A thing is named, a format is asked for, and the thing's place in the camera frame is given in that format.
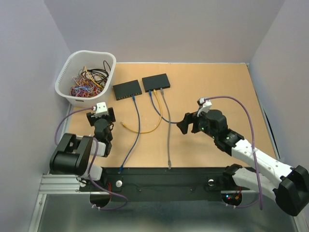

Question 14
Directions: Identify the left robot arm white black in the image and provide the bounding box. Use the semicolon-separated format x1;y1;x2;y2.
49;106;116;190

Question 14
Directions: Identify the yellow ethernet cable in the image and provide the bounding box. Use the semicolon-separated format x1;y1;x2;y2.
120;91;163;134

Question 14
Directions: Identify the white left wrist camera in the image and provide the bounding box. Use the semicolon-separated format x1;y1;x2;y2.
91;102;109;118

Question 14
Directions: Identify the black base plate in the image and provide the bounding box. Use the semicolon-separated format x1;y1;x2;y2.
79;166;252;203

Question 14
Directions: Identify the black network switch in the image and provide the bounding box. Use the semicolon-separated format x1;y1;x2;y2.
142;73;170;92
113;80;142;101

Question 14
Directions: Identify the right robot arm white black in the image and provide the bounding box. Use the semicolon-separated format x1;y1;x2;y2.
177;110;309;217

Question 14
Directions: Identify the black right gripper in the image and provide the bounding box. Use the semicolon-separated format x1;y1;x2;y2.
176;106;217;139

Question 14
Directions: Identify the grey ethernet cable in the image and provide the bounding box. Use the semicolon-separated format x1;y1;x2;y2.
159;88;172;169

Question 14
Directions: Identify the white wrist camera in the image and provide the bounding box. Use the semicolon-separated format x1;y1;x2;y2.
91;102;109;118
197;98;212;117

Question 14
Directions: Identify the dark blue ethernet cable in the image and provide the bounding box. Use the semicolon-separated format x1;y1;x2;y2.
117;95;141;174

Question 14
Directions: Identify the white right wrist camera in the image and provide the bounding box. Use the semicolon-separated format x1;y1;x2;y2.
197;98;212;117

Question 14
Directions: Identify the tangled coloured wire bundle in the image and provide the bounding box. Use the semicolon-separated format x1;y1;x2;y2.
70;60;112;98

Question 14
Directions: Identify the white plastic basket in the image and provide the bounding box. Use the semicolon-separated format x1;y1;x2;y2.
55;50;116;108

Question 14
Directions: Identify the aluminium mounting rail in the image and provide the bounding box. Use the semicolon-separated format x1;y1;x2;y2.
40;168;253;194

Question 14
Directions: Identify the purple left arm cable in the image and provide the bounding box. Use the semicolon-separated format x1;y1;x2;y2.
55;107;128;211

